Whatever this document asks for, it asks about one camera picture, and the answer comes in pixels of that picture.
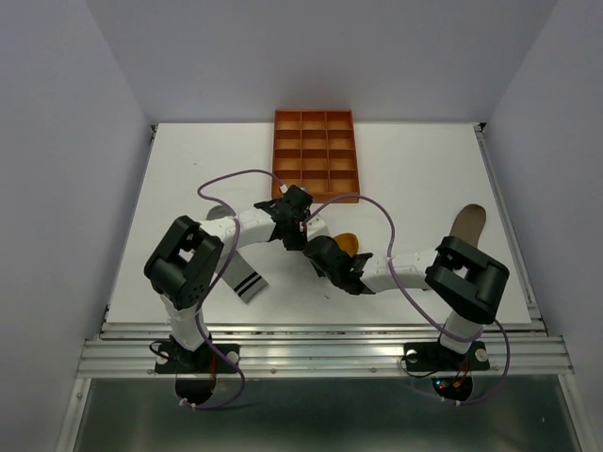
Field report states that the mustard yellow sock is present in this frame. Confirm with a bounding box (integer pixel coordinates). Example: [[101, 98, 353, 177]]
[[334, 233, 359, 257]]

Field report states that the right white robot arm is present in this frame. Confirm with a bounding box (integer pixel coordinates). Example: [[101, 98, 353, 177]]
[[303, 236, 510, 367]]

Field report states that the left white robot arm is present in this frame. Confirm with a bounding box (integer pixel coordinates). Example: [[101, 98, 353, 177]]
[[143, 186, 313, 371]]

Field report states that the orange compartment tray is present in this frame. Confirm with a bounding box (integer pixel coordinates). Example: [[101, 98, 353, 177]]
[[272, 109, 360, 203]]

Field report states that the grey striped sock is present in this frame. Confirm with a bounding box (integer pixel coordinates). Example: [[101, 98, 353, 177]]
[[202, 206, 274, 303]]

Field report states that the taupe maroon-cuffed sock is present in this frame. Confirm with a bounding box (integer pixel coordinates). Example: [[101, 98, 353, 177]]
[[449, 203, 487, 248]]

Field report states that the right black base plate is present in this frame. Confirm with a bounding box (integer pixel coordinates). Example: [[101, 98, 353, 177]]
[[401, 341, 490, 373]]

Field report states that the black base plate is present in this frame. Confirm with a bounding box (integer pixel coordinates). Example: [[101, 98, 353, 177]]
[[401, 341, 490, 373], [149, 340, 236, 375]]

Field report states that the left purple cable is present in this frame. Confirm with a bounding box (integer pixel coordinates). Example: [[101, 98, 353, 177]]
[[178, 169, 291, 411]]

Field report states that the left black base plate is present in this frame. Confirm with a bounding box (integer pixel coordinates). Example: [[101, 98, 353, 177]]
[[149, 340, 236, 375]]

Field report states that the aluminium rail frame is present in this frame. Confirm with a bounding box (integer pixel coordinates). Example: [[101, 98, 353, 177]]
[[57, 123, 591, 451]]

